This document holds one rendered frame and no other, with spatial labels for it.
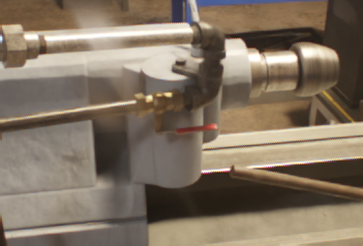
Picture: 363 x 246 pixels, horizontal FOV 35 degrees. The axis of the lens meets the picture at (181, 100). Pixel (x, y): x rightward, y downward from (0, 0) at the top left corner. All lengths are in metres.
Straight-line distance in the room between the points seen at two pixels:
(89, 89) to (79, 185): 0.14
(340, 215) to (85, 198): 0.59
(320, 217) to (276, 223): 0.10
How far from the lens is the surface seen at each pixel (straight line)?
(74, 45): 0.64
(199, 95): 0.74
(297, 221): 1.21
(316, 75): 0.92
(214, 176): 1.14
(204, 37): 0.71
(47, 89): 0.82
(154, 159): 0.82
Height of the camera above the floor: 1.49
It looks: 28 degrees down
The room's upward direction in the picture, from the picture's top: straight up
